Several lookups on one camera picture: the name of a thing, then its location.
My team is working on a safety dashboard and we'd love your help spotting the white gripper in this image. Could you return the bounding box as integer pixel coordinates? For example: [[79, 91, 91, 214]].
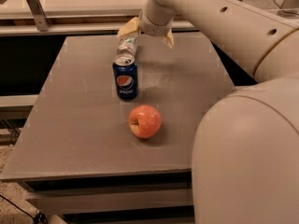
[[117, 0, 177, 49]]

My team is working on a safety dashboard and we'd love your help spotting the silver green 7up can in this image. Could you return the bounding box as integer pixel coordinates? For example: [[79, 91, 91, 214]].
[[117, 37, 137, 56]]

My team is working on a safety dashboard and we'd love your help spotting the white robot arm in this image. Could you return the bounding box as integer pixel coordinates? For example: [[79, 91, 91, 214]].
[[119, 0, 299, 224]]

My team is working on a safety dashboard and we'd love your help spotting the blue Pepsi can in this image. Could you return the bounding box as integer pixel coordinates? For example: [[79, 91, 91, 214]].
[[112, 53, 138, 100]]

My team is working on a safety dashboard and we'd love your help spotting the red apple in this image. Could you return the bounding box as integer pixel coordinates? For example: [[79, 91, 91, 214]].
[[128, 105, 162, 139]]

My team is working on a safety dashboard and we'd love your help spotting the grey drawer cabinet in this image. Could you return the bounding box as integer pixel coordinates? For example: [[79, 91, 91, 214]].
[[1, 33, 235, 224]]

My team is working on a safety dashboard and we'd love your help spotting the left metal bracket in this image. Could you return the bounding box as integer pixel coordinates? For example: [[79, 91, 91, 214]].
[[26, 0, 50, 32]]

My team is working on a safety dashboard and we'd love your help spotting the black cable bottom left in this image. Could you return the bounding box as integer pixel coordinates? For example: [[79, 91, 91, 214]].
[[0, 193, 49, 224]]

